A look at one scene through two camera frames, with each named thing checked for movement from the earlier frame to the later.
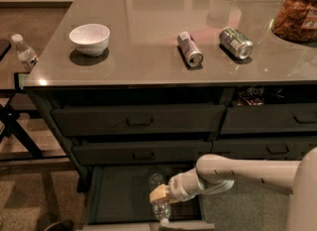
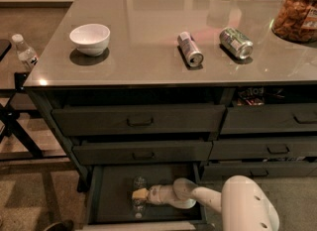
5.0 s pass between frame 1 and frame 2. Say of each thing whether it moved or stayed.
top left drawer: stayed
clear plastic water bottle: moved
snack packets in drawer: stayed
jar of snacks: stayed
